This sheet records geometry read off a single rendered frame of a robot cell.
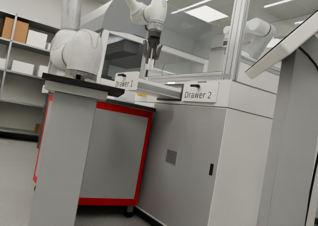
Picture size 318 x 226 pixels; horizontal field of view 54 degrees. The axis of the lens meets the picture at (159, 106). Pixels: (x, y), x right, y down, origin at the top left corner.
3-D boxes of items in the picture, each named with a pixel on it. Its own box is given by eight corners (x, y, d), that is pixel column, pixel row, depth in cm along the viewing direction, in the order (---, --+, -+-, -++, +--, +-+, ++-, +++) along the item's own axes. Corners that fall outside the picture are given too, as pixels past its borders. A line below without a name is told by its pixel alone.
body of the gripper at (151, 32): (152, 28, 185) (149, 44, 185) (163, 32, 190) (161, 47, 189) (145, 31, 192) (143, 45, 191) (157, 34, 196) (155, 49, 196)
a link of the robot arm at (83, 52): (74, 68, 146) (83, 22, 148) (57, 69, 160) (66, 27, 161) (103, 76, 156) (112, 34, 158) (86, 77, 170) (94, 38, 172)
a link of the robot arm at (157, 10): (168, 23, 190) (154, 26, 200) (172, -1, 191) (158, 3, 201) (155, 18, 183) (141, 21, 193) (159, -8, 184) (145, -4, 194)
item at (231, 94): (227, 107, 161) (231, 79, 162) (134, 101, 247) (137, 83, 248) (327, 131, 212) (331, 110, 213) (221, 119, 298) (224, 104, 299)
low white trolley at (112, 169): (48, 221, 180) (73, 90, 184) (28, 191, 232) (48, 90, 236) (136, 219, 211) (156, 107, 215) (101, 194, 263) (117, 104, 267)
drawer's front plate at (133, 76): (133, 90, 178) (137, 71, 178) (112, 90, 202) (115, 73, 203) (136, 90, 179) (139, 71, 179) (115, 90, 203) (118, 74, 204)
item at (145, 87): (135, 88, 180) (137, 77, 180) (116, 88, 202) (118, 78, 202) (189, 101, 201) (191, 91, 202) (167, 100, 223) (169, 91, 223)
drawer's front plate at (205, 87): (213, 102, 168) (216, 82, 169) (181, 100, 193) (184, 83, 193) (216, 103, 169) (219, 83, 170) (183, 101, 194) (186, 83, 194)
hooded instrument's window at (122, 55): (92, 82, 265) (102, 30, 268) (44, 85, 416) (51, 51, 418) (196, 106, 326) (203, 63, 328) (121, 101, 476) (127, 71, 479)
